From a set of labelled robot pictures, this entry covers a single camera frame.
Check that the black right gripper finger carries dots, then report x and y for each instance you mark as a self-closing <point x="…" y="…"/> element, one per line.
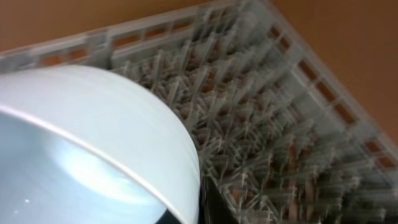
<point x="213" y="208"/>

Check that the grey dishwasher rack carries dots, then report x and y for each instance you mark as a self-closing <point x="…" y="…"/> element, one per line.
<point x="282" y="140"/>

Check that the light blue small bowl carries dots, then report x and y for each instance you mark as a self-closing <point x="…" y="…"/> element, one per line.
<point x="84" y="145"/>

